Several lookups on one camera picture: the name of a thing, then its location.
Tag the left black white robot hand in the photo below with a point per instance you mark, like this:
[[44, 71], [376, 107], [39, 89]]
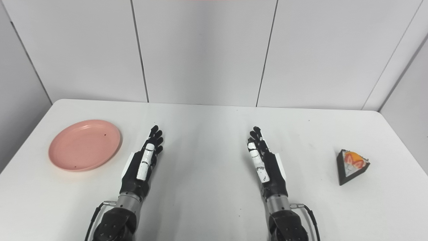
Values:
[[133, 174]]

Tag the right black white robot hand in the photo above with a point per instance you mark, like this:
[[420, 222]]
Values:
[[272, 174]]

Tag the pink round plate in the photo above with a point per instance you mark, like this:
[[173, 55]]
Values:
[[84, 145]]

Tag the cake slice with fruit topping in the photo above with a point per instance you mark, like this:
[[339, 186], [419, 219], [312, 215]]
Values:
[[351, 166]]

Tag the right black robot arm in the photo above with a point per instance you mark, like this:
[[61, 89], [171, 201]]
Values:
[[286, 222]]

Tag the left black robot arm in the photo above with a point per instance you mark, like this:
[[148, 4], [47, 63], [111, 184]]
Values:
[[117, 221]]

